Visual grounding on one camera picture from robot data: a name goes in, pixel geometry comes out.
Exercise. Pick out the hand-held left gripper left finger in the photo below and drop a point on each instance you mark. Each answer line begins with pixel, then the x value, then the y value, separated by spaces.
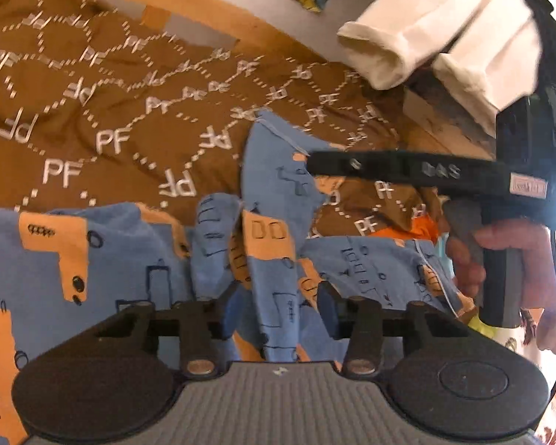
pixel 229 310

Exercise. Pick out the blue pants with orange print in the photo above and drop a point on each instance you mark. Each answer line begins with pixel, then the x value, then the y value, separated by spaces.
pixel 278 185

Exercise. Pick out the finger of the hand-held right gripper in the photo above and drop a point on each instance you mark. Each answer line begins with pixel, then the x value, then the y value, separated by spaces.
pixel 352 164

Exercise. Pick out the wooden bed frame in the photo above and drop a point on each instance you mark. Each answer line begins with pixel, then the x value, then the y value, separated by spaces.
pixel 204 9

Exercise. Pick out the brown printed blanket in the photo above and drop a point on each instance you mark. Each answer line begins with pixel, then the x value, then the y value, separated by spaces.
pixel 120 102

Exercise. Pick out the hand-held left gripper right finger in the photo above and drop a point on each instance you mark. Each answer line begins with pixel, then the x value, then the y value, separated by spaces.
pixel 326 308

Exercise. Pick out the person's right hand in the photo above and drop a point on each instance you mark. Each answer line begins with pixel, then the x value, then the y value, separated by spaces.
pixel 546 278

